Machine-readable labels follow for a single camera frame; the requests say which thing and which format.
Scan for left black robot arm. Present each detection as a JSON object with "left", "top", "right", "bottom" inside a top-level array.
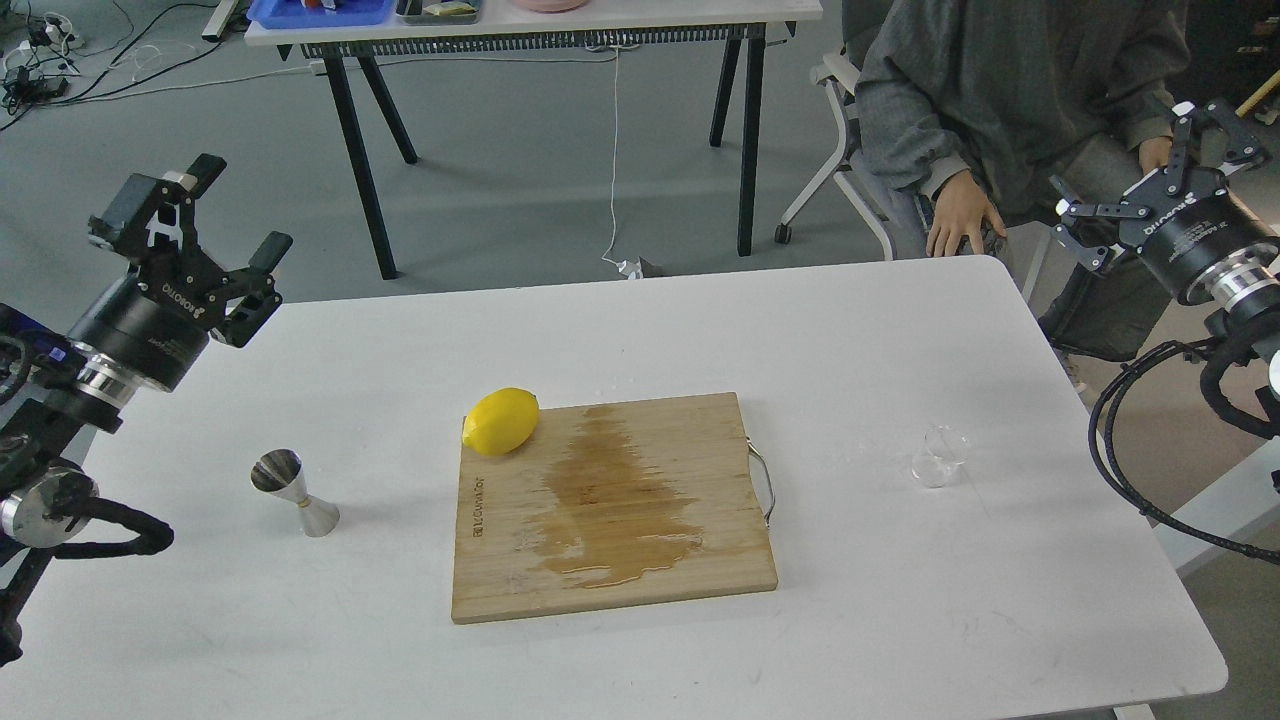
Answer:
[{"left": 1, "top": 154, "right": 292, "bottom": 664}]

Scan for small clear glass cup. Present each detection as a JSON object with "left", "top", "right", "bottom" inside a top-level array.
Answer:
[{"left": 910, "top": 425, "right": 972, "bottom": 489}]

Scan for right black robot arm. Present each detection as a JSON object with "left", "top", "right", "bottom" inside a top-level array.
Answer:
[{"left": 1052, "top": 100, "right": 1279, "bottom": 571}]

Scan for yellow lemon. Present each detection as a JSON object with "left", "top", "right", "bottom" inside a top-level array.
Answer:
[{"left": 461, "top": 387, "right": 540, "bottom": 456}]

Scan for blue plastic tray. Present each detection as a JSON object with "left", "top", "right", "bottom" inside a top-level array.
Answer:
[{"left": 247, "top": 1, "right": 396, "bottom": 29}]

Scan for grey tray with items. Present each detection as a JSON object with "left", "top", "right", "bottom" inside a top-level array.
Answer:
[{"left": 393, "top": 0, "right": 483, "bottom": 26}]

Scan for steel double jigger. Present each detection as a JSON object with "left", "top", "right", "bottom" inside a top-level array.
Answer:
[{"left": 250, "top": 448, "right": 340, "bottom": 537}]

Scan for white office chair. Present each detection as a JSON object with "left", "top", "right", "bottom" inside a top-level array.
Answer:
[{"left": 774, "top": 53, "right": 1051, "bottom": 301}]

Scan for white background table black legs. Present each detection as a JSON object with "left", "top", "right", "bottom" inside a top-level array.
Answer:
[{"left": 244, "top": 1, "right": 823, "bottom": 281}]

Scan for white hanging cable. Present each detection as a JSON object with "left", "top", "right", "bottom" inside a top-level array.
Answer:
[{"left": 600, "top": 46, "right": 663, "bottom": 281}]

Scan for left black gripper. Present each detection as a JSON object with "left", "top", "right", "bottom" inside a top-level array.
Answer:
[{"left": 68, "top": 152, "right": 293, "bottom": 391}]

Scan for floor cables and power strip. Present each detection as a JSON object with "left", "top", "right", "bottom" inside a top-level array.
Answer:
[{"left": 0, "top": 0, "right": 241, "bottom": 131}]

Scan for person in grey sweater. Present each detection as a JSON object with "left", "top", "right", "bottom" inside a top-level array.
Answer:
[{"left": 842, "top": 0, "right": 1190, "bottom": 363}]

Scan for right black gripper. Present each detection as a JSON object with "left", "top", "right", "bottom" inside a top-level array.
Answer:
[{"left": 1050, "top": 101, "right": 1277, "bottom": 307}]

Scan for wooden cutting board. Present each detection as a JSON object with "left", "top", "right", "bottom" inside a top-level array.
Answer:
[{"left": 451, "top": 392, "right": 778, "bottom": 624}]

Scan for pink bowl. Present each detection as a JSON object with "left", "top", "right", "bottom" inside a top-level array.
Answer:
[{"left": 512, "top": 0, "right": 589, "bottom": 14}]

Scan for person's right hand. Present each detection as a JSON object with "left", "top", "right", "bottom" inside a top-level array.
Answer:
[{"left": 925, "top": 170, "right": 1007, "bottom": 258}]

